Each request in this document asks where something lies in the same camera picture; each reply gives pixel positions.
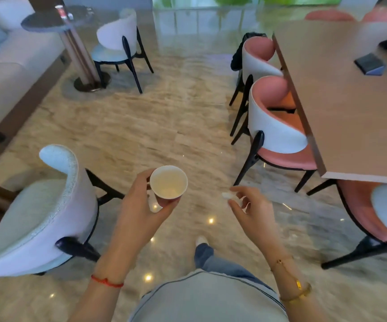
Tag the person's left hand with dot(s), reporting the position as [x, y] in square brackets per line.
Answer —
[136, 214]

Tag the person's right hand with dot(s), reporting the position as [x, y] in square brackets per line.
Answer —
[260, 221]

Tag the person's right thumb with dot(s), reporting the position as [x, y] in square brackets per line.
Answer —
[237, 208]

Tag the person's left thumb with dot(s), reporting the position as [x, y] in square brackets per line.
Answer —
[141, 182]

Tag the small white packet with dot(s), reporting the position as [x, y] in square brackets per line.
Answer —
[227, 195]

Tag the white paper cup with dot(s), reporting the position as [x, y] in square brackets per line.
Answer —
[168, 182]

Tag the person's right forearm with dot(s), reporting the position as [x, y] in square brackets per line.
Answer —
[294, 281]

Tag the person's left forearm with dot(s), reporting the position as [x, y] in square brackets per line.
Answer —
[103, 298]

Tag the white shoe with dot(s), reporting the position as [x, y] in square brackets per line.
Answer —
[201, 240]

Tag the blue jeans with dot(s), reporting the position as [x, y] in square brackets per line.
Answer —
[220, 264]

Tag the pink and white chair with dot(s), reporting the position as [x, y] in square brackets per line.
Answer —
[274, 130]
[386, 15]
[259, 60]
[329, 15]
[381, 211]

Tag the grey shirt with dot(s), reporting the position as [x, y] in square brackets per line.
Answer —
[207, 298]

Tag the light blue upholstered chair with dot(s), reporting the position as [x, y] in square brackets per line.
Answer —
[116, 36]
[46, 214]

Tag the wooden dining table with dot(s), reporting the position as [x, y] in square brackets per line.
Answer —
[341, 107]

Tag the black jacket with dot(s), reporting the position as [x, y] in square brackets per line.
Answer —
[238, 53]

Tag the beige sofa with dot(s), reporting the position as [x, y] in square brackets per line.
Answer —
[9, 73]

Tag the glass railing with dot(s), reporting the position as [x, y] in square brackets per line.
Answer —
[207, 20]

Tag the round dark side table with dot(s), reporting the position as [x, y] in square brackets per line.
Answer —
[56, 21]

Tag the red drink can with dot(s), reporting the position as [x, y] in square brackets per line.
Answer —
[61, 11]

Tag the black wallet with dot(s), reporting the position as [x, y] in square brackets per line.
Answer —
[369, 63]

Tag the white cushion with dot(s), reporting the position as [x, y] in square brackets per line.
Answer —
[9, 11]

